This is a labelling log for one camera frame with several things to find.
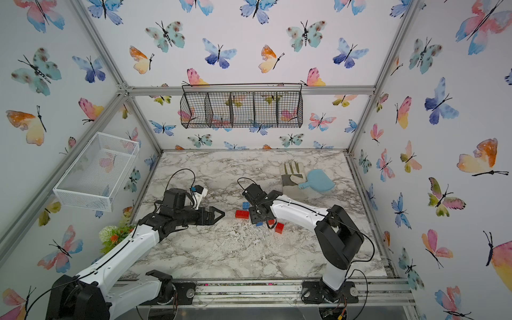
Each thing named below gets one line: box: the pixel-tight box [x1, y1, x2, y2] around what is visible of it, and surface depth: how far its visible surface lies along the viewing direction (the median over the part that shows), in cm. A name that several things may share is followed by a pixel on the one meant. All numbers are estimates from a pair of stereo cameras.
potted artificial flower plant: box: [98, 206, 136, 255], surface depth 73 cm
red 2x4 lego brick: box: [235, 210, 250, 220], surface depth 95 cm
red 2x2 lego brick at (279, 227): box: [274, 222, 285, 234], surface depth 90 cm
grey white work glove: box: [281, 160, 311, 200], surface depth 110 cm
